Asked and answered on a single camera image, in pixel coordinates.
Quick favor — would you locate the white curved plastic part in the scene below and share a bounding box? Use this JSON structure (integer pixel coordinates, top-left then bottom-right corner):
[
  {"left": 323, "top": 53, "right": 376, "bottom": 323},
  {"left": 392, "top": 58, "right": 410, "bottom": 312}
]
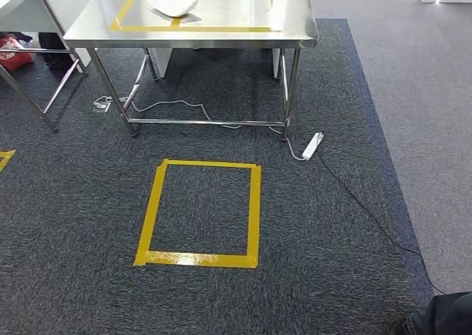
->
[{"left": 145, "top": 0, "right": 201, "bottom": 19}]

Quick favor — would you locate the stainless steel workbench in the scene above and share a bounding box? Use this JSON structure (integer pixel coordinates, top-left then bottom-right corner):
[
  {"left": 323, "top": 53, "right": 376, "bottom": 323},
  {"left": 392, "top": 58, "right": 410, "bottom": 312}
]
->
[{"left": 63, "top": 0, "right": 320, "bottom": 142}]

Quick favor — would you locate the white power strip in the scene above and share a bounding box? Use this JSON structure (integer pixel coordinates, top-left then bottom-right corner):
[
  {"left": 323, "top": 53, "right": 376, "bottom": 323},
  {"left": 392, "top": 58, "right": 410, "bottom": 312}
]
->
[{"left": 301, "top": 131, "right": 326, "bottom": 162}]

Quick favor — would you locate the yellow floor tape square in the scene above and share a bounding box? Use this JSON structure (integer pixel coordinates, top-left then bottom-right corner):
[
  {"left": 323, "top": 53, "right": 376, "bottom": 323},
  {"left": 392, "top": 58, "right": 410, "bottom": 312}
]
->
[
  {"left": 133, "top": 159, "right": 262, "bottom": 269},
  {"left": 0, "top": 149, "right": 17, "bottom": 174}
]

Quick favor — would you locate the floor socket plate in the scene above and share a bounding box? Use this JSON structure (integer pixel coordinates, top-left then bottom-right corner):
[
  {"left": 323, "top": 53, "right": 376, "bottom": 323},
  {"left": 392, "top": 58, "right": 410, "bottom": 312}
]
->
[{"left": 92, "top": 95, "right": 112, "bottom": 114}]

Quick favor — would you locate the red bag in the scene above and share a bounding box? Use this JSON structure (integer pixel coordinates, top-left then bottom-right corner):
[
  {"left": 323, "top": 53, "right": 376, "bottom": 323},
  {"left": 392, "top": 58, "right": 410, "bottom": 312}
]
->
[{"left": 0, "top": 34, "right": 34, "bottom": 73}]

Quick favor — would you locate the person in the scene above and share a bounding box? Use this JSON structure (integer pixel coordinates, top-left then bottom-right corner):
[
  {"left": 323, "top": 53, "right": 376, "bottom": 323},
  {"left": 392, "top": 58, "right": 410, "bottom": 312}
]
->
[{"left": 387, "top": 291, "right": 472, "bottom": 335}]

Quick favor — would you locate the white power cable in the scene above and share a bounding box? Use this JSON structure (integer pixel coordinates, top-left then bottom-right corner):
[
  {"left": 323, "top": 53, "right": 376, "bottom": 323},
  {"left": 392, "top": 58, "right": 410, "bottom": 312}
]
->
[{"left": 93, "top": 95, "right": 307, "bottom": 163}]

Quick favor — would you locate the black floor cable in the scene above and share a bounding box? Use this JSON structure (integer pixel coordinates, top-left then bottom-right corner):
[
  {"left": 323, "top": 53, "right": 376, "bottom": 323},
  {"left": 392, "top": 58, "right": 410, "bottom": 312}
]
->
[{"left": 316, "top": 151, "right": 448, "bottom": 297}]

